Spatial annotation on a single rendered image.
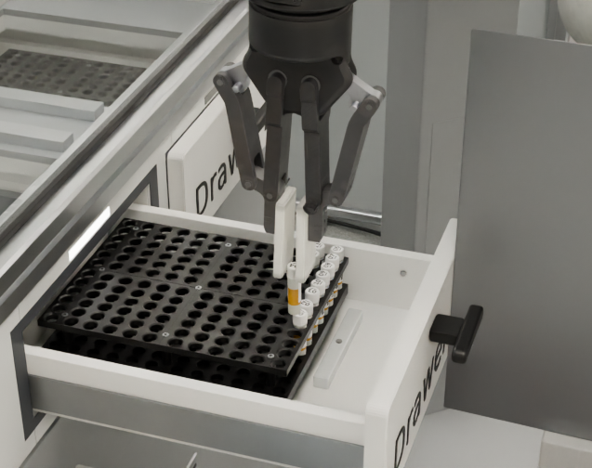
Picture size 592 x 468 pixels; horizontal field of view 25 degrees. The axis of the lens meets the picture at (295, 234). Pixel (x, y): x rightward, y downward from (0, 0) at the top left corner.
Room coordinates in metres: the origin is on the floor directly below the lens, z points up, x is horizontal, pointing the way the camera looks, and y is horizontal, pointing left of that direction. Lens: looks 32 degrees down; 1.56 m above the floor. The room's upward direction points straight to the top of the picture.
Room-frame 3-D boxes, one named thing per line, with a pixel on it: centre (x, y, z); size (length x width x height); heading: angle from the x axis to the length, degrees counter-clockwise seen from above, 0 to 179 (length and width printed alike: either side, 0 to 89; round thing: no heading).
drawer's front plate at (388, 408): (0.92, -0.11, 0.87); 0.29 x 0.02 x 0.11; 162
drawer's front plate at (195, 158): (1.31, 0.07, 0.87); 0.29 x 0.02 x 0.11; 162
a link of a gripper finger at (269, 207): (0.92, 0.03, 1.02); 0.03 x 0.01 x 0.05; 72
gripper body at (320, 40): (0.91, 0.00, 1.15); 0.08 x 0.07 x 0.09; 72
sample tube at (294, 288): (0.91, 0.00, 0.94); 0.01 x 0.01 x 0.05
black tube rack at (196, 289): (0.98, 0.08, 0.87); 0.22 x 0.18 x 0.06; 72
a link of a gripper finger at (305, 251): (0.91, -0.01, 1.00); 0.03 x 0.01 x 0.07; 162
